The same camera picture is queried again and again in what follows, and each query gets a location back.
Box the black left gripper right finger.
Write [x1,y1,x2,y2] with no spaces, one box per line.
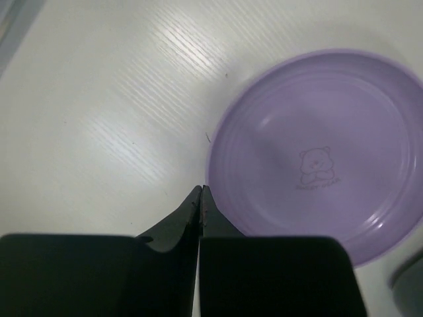
[199,186,367,316]

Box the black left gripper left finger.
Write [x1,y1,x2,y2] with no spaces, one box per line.
[1,186,202,316]

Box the purple plastic plate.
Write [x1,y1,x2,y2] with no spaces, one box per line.
[206,49,422,266]

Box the grey plastic bin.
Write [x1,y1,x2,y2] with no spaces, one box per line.
[391,249,423,317]

